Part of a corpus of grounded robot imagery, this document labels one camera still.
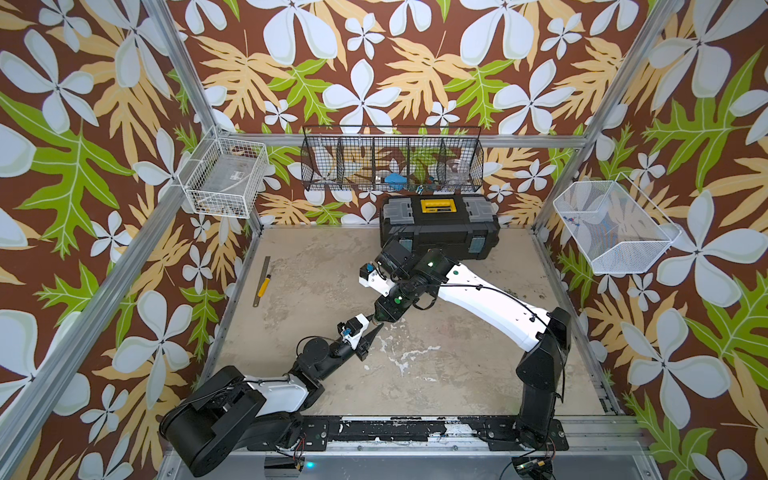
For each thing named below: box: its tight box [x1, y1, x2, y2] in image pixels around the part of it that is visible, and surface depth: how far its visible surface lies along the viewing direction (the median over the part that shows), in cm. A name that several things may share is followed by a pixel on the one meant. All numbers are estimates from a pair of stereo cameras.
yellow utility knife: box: [257, 274, 271, 298], surface depth 104 cm
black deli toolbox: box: [380, 194, 501, 260], surface depth 102 cm
